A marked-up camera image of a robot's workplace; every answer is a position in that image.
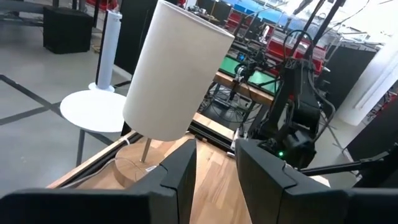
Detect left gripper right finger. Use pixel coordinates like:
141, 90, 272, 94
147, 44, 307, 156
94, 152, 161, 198
234, 138, 398, 224

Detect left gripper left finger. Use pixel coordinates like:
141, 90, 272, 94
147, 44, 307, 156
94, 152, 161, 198
0, 138, 198, 224

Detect round wooden lamp base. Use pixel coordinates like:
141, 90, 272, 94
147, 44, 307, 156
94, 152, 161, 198
60, 156, 156, 190

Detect wooden workbench green mats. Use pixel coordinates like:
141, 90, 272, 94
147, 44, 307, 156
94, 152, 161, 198
213, 55, 282, 108

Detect white round side table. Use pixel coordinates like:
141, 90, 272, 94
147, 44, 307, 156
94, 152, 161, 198
59, 89, 128, 168

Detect red bin storage rack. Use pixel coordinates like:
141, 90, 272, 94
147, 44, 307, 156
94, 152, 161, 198
266, 29, 327, 77

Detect white shade wooden base lamp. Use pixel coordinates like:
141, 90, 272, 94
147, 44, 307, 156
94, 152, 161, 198
113, 0, 236, 190

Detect black cabinet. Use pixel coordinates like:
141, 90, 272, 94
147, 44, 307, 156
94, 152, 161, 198
113, 0, 156, 75

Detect black box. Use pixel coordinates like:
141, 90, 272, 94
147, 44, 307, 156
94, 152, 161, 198
42, 5, 95, 55

